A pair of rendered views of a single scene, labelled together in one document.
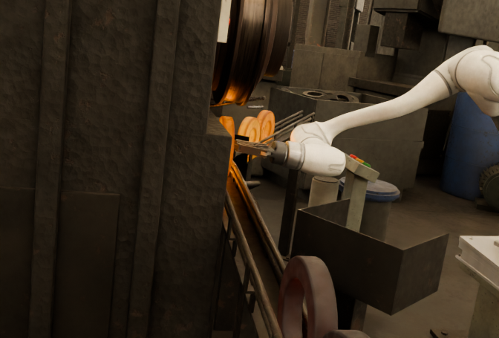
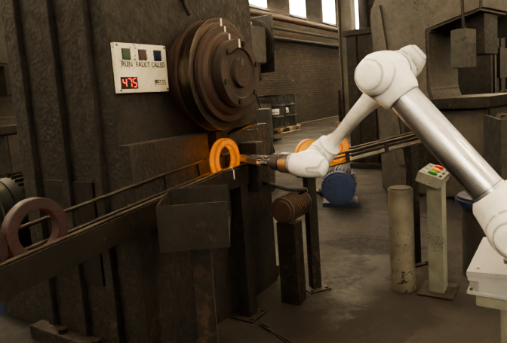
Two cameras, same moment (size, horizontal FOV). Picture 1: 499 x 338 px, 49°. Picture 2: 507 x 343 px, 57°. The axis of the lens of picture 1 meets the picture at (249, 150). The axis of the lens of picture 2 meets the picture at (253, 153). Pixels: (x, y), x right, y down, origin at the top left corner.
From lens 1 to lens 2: 1.48 m
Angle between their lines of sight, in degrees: 45
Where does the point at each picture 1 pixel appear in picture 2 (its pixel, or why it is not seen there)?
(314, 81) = not seen: outside the picture
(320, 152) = (299, 158)
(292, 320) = (53, 234)
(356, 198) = (432, 205)
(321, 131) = (320, 142)
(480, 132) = not seen: outside the picture
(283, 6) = (216, 59)
